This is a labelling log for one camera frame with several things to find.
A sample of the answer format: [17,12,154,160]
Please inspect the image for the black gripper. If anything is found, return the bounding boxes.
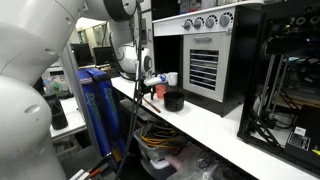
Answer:
[139,81,158,103]

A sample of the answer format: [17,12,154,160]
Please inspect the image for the thin wooden stick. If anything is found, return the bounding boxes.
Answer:
[142,96,162,114]

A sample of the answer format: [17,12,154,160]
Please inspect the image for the red plastic cup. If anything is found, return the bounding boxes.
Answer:
[155,84,167,100]

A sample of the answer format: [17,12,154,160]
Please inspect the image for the white mug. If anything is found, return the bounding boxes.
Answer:
[166,71,179,87]

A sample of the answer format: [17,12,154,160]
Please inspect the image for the blue bag with green print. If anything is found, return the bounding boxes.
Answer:
[87,67,126,151]

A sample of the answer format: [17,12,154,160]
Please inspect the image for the blue storage bin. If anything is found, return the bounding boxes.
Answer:
[77,68,113,158]

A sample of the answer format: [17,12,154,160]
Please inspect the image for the clear plastic storage bin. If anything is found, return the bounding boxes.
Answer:
[132,128,189,180]

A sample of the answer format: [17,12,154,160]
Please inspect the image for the black computer monitor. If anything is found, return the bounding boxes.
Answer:
[92,45,116,67]
[70,43,94,68]

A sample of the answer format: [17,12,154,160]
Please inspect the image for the pink bag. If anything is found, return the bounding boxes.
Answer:
[165,144,201,168]

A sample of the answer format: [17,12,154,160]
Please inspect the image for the white toy kitchen stove unit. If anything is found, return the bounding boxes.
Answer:
[151,0,268,118]

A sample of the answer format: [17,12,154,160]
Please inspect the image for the white side table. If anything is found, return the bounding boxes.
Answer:
[49,96,88,143]

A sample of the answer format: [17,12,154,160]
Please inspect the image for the grey stove knob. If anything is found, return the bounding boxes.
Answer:
[218,11,235,28]
[193,16,205,30]
[205,14,217,29]
[182,18,194,31]

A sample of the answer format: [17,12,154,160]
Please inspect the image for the clear plastic bag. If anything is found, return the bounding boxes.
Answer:
[166,151,234,180]

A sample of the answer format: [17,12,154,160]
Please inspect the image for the white oven door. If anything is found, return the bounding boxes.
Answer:
[182,31,234,103]

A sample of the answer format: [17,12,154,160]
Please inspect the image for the black cylindrical container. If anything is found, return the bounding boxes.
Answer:
[43,93,69,131]

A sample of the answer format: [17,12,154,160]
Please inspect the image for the black camera stand pole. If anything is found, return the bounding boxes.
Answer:
[113,0,144,180]

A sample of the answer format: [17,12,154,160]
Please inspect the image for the black pot with handle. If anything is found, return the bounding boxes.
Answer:
[162,91,186,113]

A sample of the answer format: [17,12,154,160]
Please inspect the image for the yellow cable coil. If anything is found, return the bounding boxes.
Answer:
[139,123,181,149]

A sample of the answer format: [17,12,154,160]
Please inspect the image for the aluminium profile post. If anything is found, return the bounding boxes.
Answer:
[59,43,103,158]

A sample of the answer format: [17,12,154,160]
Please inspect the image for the black frame 3D printer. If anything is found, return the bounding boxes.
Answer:
[237,0,320,178]

